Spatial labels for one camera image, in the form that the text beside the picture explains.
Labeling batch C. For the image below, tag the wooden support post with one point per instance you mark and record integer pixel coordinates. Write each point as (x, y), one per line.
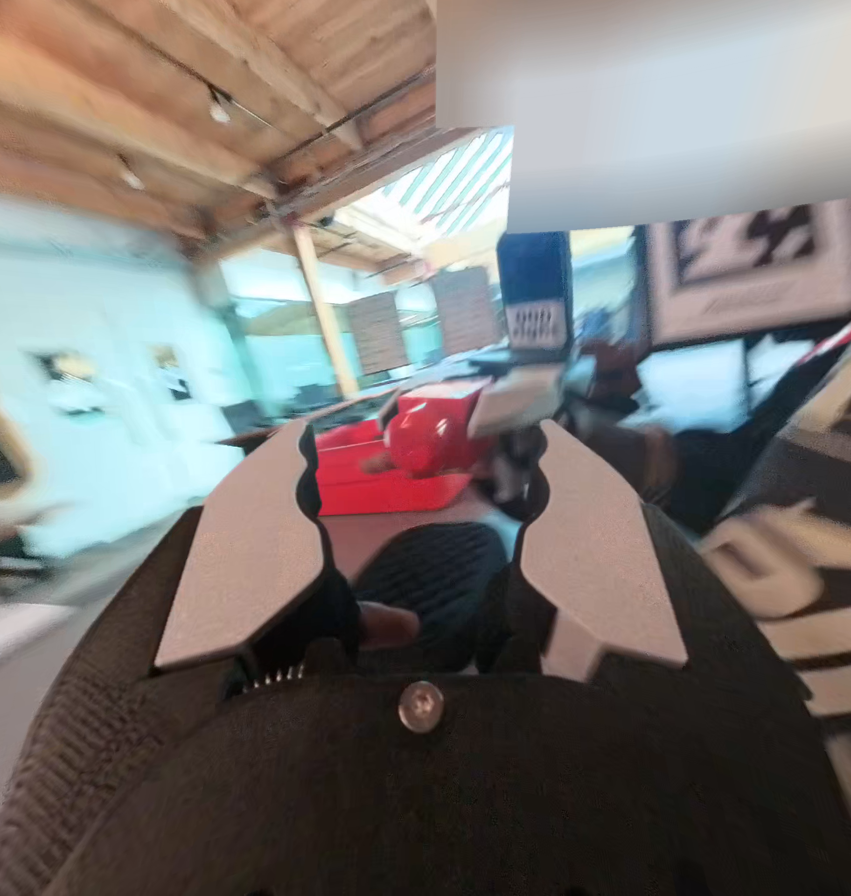
(324, 315)

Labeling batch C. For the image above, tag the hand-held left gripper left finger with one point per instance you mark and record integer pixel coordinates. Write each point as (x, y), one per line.
(250, 553)

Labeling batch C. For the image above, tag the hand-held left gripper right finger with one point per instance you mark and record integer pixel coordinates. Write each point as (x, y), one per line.
(600, 560)

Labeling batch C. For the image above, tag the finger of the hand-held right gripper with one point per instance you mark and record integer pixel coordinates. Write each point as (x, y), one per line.
(516, 402)
(390, 409)

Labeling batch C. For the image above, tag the red plastic storage bin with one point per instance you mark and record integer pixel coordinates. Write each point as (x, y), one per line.
(369, 490)

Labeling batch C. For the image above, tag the red plastic dome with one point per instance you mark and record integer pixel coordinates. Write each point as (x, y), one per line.
(425, 441)

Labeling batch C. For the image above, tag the person's right hand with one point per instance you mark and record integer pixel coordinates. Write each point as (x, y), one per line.
(607, 392)

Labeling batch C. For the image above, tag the black foam pad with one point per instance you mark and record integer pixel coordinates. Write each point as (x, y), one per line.
(432, 567)

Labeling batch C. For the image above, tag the handwritten whiteboard sign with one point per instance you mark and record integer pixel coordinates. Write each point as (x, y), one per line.
(376, 332)
(464, 311)

